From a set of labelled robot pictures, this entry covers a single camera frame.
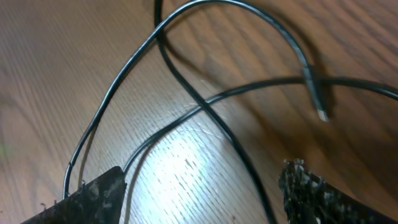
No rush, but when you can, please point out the black USB cable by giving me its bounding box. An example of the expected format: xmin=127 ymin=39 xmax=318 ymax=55
xmin=62 ymin=0 xmax=329 ymax=224

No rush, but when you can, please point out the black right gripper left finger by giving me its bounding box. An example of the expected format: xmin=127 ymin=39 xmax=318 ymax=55
xmin=23 ymin=166 xmax=127 ymax=224

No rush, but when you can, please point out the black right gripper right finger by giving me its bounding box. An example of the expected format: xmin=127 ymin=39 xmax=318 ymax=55
xmin=279 ymin=159 xmax=397 ymax=224

